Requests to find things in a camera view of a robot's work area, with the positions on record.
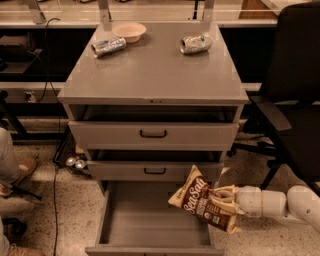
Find grey open bottom drawer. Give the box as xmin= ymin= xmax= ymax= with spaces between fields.
xmin=85 ymin=181 xmax=224 ymax=256

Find wall power outlet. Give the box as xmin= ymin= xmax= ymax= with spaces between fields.
xmin=25 ymin=92 xmax=37 ymax=103

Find person leg with shoe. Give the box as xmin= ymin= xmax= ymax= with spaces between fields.
xmin=0 ymin=128 xmax=37 ymax=197

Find crushed silver can left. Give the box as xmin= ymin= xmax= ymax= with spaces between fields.
xmin=91 ymin=37 xmax=127 ymax=58

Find beige paper bowl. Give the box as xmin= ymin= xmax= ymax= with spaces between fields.
xmin=112 ymin=22 xmax=146 ymax=43

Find grey drawer cabinet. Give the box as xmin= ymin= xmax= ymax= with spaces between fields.
xmin=58 ymin=22 xmax=248 ymax=181

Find black power cable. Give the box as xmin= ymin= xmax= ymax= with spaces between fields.
xmin=27 ymin=17 xmax=63 ymax=256

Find brown sea salt chip bag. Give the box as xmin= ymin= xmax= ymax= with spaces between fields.
xmin=168 ymin=165 xmax=242 ymax=234

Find silver cans on floor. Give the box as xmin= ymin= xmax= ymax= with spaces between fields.
xmin=65 ymin=157 xmax=87 ymax=169

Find grey top drawer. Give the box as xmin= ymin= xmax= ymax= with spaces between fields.
xmin=69 ymin=121 xmax=238 ymax=151

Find crushed silver can right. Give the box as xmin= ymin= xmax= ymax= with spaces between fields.
xmin=180 ymin=33 xmax=213 ymax=55

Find brown shoe lower left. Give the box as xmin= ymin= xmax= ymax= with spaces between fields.
xmin=0 ymin=218 xmax=45 ymax=256

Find black office chair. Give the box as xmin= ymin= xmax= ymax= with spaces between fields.
xmin=233 ymin=1 xmax=320 ymax=195

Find grey middle drawer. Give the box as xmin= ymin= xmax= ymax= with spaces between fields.
xmin=86 ymin=160 xmax=225 ymax=183

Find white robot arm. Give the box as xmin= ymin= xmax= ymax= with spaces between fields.
xmin=209 ymin=185 xmax=320 ymax=232

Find crushed silver can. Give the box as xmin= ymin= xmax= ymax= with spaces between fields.
xmin=91 ymin=37 xmax=127 ymax=58
xmin=180 ymin=33 xmax=213 ymax=55

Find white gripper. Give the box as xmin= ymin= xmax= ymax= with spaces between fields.
xmin=211 ymin=185 xmax=262 ymax=218

